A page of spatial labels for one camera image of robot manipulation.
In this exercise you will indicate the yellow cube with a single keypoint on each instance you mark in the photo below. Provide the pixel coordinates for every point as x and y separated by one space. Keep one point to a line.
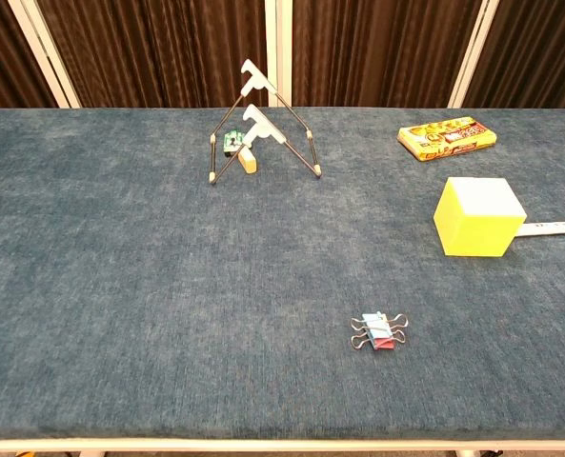
472 228

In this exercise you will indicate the red and white marker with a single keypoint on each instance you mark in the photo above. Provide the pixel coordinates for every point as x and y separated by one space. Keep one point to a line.
549 227

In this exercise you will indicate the beige wooden block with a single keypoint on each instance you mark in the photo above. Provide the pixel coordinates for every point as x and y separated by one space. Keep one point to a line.
248 162

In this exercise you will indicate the small green eraser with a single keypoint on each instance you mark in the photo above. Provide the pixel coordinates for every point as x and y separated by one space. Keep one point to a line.
232 139

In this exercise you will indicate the blue table cloth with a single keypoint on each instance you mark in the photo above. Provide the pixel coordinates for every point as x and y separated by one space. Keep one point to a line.
167 285

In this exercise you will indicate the blue binder clip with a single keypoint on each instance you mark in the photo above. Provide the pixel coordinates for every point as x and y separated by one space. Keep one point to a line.
375 321

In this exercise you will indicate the pink binder clip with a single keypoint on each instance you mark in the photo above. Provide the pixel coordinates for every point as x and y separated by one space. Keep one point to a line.
382 344

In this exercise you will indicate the yellow snack box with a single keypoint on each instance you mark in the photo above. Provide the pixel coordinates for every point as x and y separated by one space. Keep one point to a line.
446 138

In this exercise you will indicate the dark brown curtain panel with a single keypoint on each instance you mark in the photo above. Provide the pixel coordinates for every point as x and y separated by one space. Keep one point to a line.
1 52
539 52
382 47
158 47

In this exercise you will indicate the white screen frame post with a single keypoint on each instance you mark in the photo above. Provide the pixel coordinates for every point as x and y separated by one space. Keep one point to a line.
278 47
472 52
44 52

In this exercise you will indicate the white table frame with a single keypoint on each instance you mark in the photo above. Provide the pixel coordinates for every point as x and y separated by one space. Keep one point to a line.
282 446

